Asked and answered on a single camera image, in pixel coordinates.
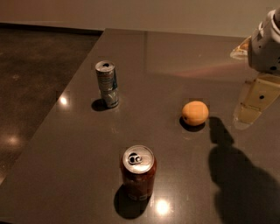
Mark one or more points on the silver redbull can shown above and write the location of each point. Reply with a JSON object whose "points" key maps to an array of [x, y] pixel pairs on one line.
{"points": [[107, 82]]}

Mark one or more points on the red coke can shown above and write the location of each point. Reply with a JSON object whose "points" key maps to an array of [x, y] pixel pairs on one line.
{"points": [[138, 166]]}

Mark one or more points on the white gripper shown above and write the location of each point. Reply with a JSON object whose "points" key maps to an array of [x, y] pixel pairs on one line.
{"points": [[264, 48]]}

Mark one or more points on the orange fruit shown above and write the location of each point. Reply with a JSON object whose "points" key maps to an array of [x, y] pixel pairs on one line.
{"points": [[195, 113]]}

